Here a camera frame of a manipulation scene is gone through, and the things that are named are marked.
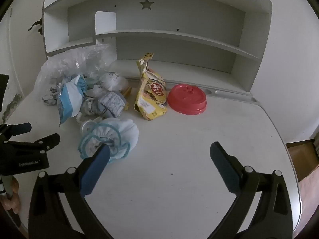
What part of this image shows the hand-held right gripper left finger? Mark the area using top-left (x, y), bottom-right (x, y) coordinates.
top-left (28, 144), bottom-right (115, 239)

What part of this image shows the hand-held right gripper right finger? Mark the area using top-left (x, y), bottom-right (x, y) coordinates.
top-left (208, 141), bottom-right (292, 239)

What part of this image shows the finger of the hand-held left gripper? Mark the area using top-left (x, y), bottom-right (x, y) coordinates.
top-left (0, 122), bottom-right (32, 137)
top-left (4, 133), bottom-right (61, 155)

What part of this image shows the white blue-trimmed shower cap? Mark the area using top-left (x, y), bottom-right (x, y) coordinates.
top-left (78, 118), bottom-right (139, 163)

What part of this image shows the person's left hand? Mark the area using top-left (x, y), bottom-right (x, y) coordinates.
top-left (1, 177), bottom-right (22, 215)

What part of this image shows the crumpled grey foil wrapper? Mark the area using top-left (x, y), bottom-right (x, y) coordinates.
top-left (42, 87), bottom-right (61, 105)

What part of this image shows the blue white snack packet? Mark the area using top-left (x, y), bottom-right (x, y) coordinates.
top-left (58, 75), bottom-right (88, 125)

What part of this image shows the small crumpled paper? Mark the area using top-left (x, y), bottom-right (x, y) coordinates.
top-left (81, 97), bottom-right (96, 116)

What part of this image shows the grey printed wrapper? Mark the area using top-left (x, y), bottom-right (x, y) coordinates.
top-left (92, 91), bottom-right (127, 118)

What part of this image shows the white door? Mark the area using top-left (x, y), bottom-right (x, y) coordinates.
top-left (2, 0), bottom-right (61, 100)

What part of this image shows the red plastic cup lid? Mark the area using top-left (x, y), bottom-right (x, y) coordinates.
top-left (167, 84), bottom-right (208, 115)

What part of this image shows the clear plastic bag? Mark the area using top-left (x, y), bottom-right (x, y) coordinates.
top-left (33, 43), bottom-right (117, 100)

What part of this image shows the yellow snack packet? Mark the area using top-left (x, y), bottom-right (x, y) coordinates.
top-left (134, 53), bottom-right (167, 120)

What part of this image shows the pink bedding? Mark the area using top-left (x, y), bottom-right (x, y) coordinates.
top-left (298, 169), bottom-right (319, 219)

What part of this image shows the white desk shelf unit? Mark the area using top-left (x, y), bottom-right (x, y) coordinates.
top-left (42, 0), bottom-right (273, 96)

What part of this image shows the black door handle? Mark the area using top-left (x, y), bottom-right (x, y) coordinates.
top-left (28, 20), bottom-right (42, 32)

